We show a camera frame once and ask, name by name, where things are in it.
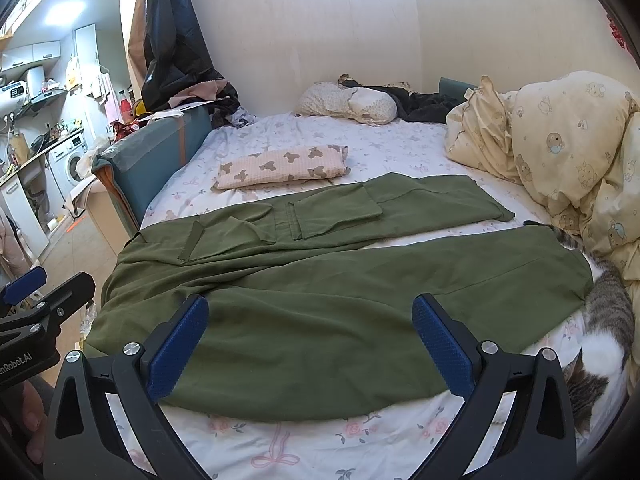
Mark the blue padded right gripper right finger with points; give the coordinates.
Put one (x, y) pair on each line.
(537, 440)

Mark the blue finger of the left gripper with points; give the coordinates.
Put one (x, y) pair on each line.
(15, 292)

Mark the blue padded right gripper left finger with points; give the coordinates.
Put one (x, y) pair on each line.
(83, 440)

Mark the olive green pants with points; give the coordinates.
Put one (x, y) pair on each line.
(309, 294)

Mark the person's left hand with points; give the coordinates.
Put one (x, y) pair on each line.
(27, 408)

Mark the grey tabby cat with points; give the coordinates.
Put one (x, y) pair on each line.
(607, 340)

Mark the white washing machine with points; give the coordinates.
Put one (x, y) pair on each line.
(63, 159)

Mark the white floral bed sheet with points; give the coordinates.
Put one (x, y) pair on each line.
(385, 444)

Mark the white rice cooker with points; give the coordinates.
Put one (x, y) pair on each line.
(13, 97)

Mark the black hanging clothes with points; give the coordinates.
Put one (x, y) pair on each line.
(178, 65)

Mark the cream cartoon print duvet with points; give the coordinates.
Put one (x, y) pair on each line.
(573, 143)

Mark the pink bear print pillow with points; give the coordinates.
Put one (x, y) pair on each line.
(304, 163)

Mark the black garment on bed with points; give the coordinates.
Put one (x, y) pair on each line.
(412, 106)

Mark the white floral round pillow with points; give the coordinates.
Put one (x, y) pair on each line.
(367, 106)

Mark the teal bed side rail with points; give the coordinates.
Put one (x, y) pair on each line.
(133, 170)

